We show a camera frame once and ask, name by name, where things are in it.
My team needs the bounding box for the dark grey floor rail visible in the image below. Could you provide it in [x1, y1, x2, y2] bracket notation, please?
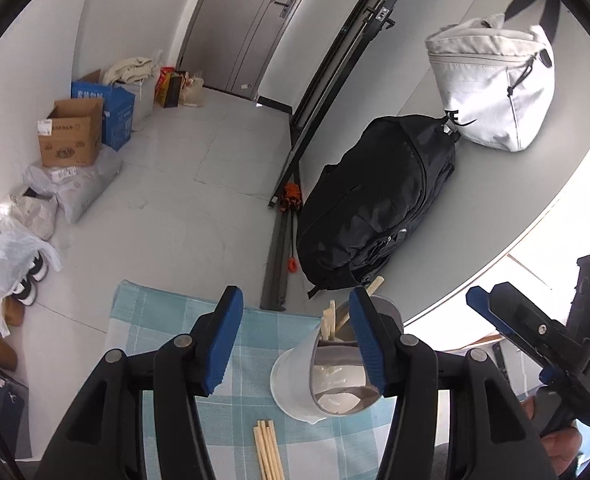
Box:
[260, 207, 301, 311]

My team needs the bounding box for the white black sneaker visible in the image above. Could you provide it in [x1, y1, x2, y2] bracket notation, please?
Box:
[27, 252, 50, 281]
[12, 280, 40, 307]

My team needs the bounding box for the blue cardboard box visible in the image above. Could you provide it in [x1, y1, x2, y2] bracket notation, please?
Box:
[71, 70, 136, 152]

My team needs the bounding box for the clear bag with beige content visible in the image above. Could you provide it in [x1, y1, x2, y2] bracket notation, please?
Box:
[0, 187, 59, 241]

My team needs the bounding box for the black paper bag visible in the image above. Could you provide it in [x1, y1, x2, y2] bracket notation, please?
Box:
[162, 72, 186, 109]

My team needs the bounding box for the brown cardboard box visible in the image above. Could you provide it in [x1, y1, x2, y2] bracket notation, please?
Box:
[37, 98, 104, 169]

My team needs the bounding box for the orange tipped thin rod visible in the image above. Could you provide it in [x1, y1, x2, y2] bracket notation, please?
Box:
[286, 210, 298, 273]

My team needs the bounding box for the white plastic bag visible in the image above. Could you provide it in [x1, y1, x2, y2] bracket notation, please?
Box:
[0, 220, 62, 338]

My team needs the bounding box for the grey door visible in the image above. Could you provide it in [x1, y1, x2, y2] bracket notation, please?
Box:
[177, 0, 326, 103]

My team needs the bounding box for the grey parcel bag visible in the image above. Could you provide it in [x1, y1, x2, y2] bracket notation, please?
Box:
[23, 145, 124, 225]

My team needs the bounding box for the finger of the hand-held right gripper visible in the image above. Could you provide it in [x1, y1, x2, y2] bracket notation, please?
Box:
[488, 282, 583, 361]
[466, 286, 547, 374]

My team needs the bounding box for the white fabric bag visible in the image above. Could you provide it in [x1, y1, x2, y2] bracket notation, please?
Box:
[425, 0, 561, 153]

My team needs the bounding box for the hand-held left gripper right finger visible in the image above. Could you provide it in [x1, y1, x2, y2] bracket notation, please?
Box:
[349, 286, 558, 480]

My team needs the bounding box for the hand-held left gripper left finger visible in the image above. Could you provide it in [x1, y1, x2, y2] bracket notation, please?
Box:
[35, 285, 246, 480]

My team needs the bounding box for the dark blue shoe box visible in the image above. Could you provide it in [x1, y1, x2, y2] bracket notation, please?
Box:
[0, 357, 30, 461]

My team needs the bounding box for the person's right hand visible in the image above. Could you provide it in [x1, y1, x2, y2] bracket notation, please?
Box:
[522, 395, 583, 476]

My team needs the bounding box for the white grey utensil holder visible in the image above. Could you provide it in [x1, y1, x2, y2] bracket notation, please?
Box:
[270, 295, 403, 423]

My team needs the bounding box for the beige folded cloth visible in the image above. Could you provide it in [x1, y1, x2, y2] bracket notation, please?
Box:
[102, 51, 163, 86]

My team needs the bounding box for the red yellow bag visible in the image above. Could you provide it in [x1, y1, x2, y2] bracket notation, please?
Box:
[155, 66, 176, 106]

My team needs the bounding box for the black metal frame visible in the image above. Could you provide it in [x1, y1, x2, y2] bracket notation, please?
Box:
[267, 0, 416, 211]

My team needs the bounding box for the beige plastic bag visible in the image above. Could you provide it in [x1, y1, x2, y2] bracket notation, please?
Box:
[180, 71, 207, 109]

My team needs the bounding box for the teal checked tablecloth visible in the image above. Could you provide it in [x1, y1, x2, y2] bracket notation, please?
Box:
[106, 280, 448, 480]

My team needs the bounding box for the black backpack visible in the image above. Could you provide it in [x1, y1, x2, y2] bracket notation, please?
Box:
[296, 114, 458, 298]

